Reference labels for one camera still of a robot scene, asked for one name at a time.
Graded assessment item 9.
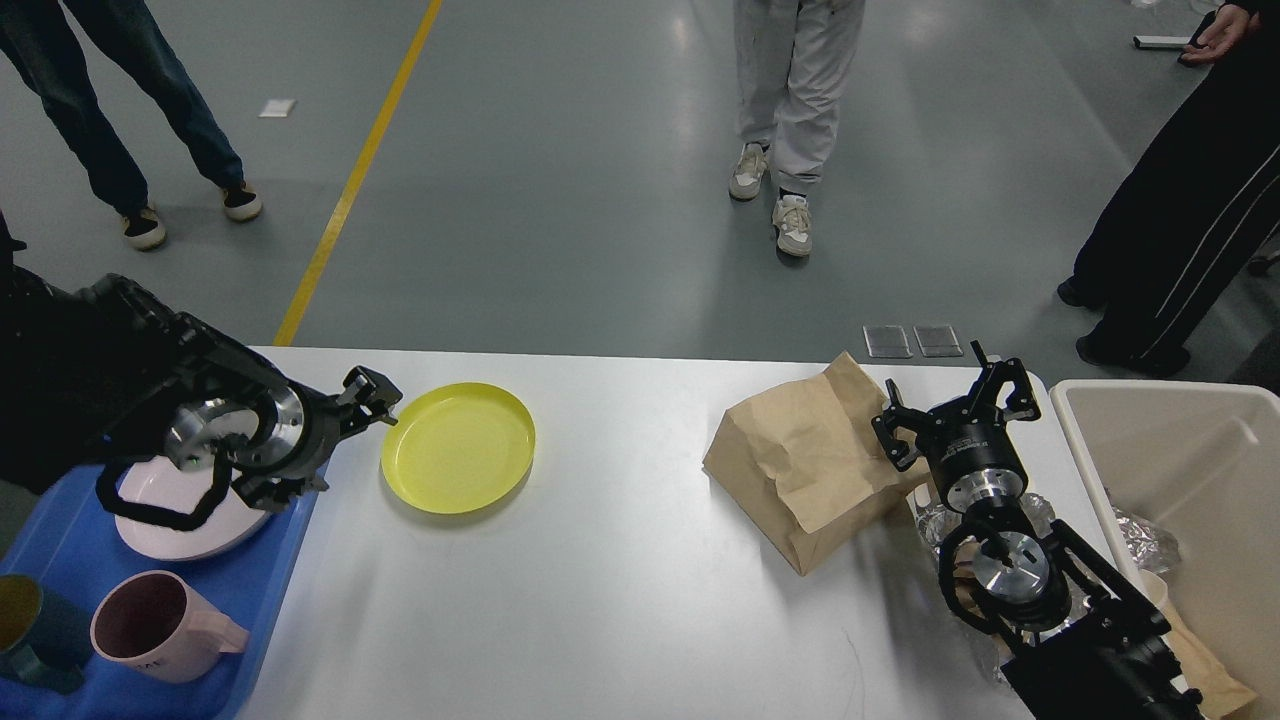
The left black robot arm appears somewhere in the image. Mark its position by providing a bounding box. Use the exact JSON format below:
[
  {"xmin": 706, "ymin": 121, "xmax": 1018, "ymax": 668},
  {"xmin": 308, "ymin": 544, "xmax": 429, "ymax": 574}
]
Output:
[{"xmin": 3, "ymin": 231, "xmax": 403, "ymax": 530}]

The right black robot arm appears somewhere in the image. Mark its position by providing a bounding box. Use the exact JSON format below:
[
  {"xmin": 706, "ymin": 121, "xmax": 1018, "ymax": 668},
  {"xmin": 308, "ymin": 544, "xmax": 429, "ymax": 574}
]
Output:
[{"xmin": 870, "ymin": 357, "xmax": 1203, "ymax": 719}]

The right metal floor plate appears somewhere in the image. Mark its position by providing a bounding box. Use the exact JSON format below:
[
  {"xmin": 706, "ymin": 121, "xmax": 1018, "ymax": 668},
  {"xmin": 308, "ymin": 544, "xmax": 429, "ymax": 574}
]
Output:
[{"xmin": 913, "ymin": 325, "xmax": 965, "ymax": 357}]

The yellow plate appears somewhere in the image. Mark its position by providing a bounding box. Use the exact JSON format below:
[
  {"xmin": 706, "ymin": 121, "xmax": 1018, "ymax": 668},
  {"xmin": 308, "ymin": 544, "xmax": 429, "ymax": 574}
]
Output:
[{"xmin": 381, "ymin": 382, "xmax": 538, "ymax": 515}]

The foil in bin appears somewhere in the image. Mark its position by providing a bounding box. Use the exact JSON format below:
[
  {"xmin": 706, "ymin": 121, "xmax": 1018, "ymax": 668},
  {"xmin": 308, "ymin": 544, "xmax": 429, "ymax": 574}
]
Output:
[{"xmin": 1098, "ymin": 487, "xmax": 1184, "ymax": 578}]

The person in light grey trousers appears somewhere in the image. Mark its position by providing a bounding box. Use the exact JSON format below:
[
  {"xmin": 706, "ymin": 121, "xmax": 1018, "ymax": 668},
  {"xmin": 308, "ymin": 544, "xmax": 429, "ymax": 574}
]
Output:
[{"xmin": 728, "ymin": 1, "xmax": 865, "ymax": 258}]

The blue plastic tray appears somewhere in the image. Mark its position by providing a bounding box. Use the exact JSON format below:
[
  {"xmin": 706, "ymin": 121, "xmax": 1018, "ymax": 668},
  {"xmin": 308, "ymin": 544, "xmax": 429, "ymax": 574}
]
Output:
[{"xmin": 1, "ymin": 466, "xmax": 315, "ymax": 719}]

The pink mug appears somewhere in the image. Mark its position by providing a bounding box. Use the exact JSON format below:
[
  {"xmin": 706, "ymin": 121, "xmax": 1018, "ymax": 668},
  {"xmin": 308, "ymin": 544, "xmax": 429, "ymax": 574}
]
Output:
[{"xmin": 90, "ymin": 570, "xmax": 250, "ymax": 684}]

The metal floor plate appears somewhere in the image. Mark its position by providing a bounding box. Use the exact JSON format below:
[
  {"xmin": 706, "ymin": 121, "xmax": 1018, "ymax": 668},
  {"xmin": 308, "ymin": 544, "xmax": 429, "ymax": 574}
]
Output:
[
  {"xmin": 863, "ymin": 325, "xmax": 914, "ymax": 359},
  {"xmin": 913, "ymin": 325, "xmax": 965, "ymax": 357}
]

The pink plate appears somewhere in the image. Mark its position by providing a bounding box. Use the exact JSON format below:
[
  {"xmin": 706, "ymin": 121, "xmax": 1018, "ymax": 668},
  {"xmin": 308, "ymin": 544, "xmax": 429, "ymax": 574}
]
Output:
[{"xmin": 115, "ymin": 457, "xmax": 269, "ymax": 561}]

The brown paper in bin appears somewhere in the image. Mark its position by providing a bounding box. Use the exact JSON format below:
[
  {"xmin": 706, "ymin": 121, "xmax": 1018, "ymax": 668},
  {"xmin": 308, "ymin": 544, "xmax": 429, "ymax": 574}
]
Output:
[{"xmin": 1138, "ymin": 570, "xmax": 1258, "ymax": 719}]

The brown paper bag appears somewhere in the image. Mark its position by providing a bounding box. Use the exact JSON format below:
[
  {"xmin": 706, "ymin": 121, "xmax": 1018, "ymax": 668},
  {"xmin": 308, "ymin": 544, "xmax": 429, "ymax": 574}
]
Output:
[{"xmin": 703, "ymin": 354, "xmax": 931, "ymax": 577}]

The person in black trousers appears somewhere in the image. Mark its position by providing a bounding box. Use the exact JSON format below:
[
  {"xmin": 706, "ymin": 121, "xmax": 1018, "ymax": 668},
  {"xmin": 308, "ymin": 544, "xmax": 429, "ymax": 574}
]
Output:
[{"xmin": 1057, "ymin": 1, "xmax": 1279, "ymax": 379}]

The left metal floor plate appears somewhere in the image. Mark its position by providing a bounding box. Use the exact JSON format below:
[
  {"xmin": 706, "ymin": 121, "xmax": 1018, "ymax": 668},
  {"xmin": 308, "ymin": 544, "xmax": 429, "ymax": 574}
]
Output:
[{"xmin": 863, "ymin": 325, "xmax": 914, "ymax": 359}]

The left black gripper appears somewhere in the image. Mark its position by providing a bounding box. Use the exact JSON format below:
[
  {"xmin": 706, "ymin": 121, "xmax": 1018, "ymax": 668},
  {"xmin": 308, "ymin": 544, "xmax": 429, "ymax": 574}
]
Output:
[{"xmin": 165, "ymin": 366, "xmax": 404, "ymax": 512}]

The beige plastic bin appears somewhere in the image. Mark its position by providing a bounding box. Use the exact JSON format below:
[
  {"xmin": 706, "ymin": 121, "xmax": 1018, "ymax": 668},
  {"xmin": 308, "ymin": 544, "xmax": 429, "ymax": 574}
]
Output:
[{"xmin": 1050, "ymin": 380, "xmax": 1279, "ymax": 719}]

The person in blue jeans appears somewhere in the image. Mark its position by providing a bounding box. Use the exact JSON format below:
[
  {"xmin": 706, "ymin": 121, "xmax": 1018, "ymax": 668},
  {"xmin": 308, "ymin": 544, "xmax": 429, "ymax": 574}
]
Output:
[{"xmin": 0, "ymin": 0, "xmax": 265, "ymax": 252}]

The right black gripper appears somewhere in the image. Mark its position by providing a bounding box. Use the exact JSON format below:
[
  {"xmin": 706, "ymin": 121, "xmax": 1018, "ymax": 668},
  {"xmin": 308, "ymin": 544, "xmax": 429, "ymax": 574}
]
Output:
[{"xmin": 870, "ymin": 341, "xmax": 1042, "ymax": 514}]

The dark green mug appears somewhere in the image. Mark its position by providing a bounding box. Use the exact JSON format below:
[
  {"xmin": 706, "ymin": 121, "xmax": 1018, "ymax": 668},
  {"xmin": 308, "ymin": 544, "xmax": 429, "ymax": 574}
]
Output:
[{"xmin": 1, "ymin": 574, "xmax": 93, "ymax": 694}]

